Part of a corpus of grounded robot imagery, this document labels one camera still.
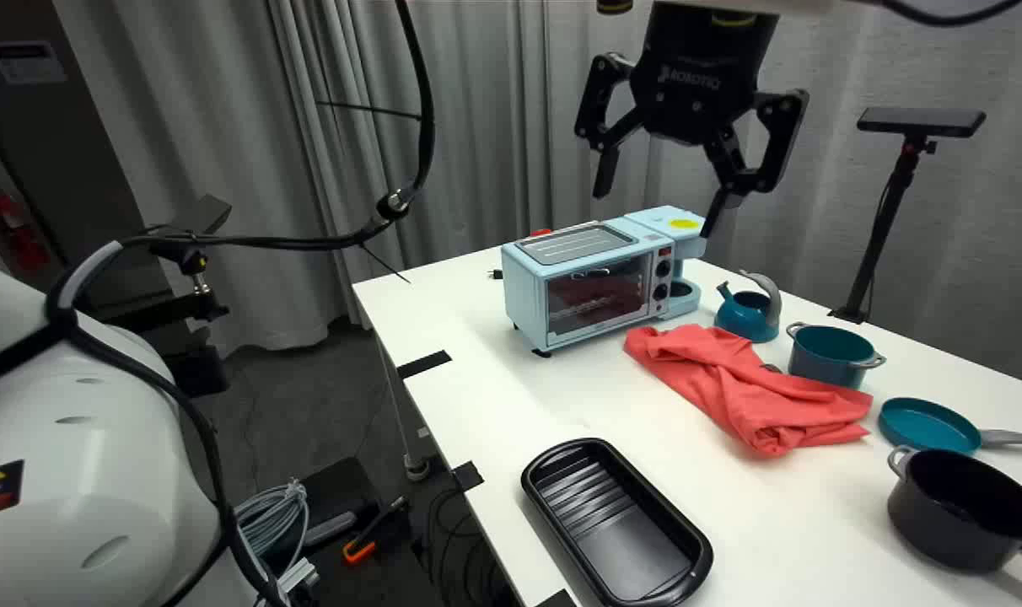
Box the black floor stand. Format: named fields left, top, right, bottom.
left=80, top=193, right=238, bottom=399

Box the black camera bar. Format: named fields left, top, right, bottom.
left=857, top=106, right=988, bottom=142

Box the black ridged baking tray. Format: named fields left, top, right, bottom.
left=520, top=434, right=714, bottom=607

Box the teal toy pot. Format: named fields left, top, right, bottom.
left=784, top=321, right=889, bottom=394

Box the coral long sleeve shirt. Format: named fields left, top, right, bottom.
left=621, top=321, right=879, bottom=461

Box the light blue toy oven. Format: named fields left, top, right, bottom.
left=501, top=204, right=708, bottom=359

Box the black tripod stand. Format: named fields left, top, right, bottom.
left=828, top=133, right=943, bottom=328

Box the black floor box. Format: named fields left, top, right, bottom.
left=300, top=451, right=384, bottom=552

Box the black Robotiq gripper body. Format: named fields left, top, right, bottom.
left=631, top=0, right=785, bottom=149

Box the red fire extinguisher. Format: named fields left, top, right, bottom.
left=0, top=185, right=42, bottom=281

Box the white cable bundle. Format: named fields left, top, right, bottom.
left=234, top=478, right=320, bottom=607

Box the metal table leg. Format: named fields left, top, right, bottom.
left=387, top=368, right=436, bottom=487

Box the teal toy frying pan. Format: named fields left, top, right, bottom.
left=874, top=394, right=1022, bottom=460

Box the dark grey cooking pot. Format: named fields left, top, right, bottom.
left=884, top=447, right=1022, bottom=578

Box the orange handled tool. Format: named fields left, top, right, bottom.
left=339, top=493, right=412, bottom=567

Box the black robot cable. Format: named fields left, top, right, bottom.
left=0, top=0, right=439, bottom=607

